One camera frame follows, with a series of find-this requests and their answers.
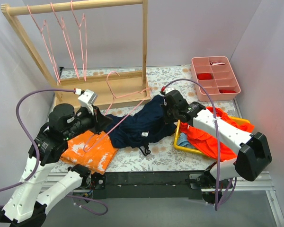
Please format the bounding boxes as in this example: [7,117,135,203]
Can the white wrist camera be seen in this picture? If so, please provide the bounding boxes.
[74,88,98,114]
[160,87,175,96]

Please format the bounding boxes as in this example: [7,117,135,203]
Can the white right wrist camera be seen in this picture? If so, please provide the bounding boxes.
[160,87,175,96]

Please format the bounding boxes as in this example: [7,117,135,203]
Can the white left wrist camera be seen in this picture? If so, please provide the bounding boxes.
[74,88,98,114]

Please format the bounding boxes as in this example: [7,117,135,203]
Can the red white item in organizer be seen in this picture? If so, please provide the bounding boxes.
[210,61,226,66]

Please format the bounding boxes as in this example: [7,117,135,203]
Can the orange white patterned shorts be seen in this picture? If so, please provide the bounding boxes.
[61,131,118,175]

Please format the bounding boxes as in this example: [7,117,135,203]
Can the pink wire hanger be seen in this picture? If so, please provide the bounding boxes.
[83,70,152,153]
[27,5,61,84]
[71,0,88,82]
[50,3,80,80]

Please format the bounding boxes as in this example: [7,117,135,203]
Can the yellow plastic tray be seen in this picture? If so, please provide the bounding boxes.
[174,116,254,159]

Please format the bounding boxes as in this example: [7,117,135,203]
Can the wooden clothes rack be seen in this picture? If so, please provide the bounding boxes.
[1,0,151,109]

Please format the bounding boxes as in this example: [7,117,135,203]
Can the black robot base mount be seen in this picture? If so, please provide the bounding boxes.
[80,169,224,204]

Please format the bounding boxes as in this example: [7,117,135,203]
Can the white garment label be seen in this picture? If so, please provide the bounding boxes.
[141,132,149,137]

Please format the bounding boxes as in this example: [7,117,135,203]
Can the light blue cloth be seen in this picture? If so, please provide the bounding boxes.
[177,132,195,149]

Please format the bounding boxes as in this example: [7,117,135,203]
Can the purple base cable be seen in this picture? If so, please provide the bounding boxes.
[66,193,109,216]

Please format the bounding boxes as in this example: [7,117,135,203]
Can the navy blue shorts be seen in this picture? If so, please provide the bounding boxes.
[105,95,176,148]

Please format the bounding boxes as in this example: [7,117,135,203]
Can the black drawstring cord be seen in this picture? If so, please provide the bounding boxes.
[139,144,151,157]

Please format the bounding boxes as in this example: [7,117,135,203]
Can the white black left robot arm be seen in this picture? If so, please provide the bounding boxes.
[0,104,112,227]

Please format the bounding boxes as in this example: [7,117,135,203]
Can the bright orange shorts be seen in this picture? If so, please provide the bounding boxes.
[179,108,254,161]

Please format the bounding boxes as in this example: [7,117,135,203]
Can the pink divided organizer tray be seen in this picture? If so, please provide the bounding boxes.
[191,56,241,102]

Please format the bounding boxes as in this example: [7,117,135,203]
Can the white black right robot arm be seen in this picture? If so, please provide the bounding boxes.
[162,89,272,188]

